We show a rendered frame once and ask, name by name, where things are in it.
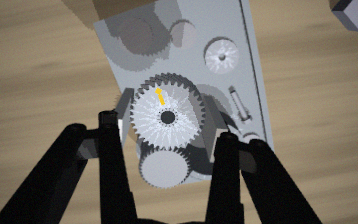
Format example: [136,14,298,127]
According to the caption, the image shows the light grey gear with yellow arrow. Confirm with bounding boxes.
[130,73,206,150]

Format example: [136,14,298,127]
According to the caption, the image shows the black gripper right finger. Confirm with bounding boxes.
[201,96,322,224]

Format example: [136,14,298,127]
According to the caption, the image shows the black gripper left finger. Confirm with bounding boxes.
[0,88,139,224]

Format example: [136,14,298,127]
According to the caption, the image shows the grey hex-head bolt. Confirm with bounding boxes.
[231,93,253,124]

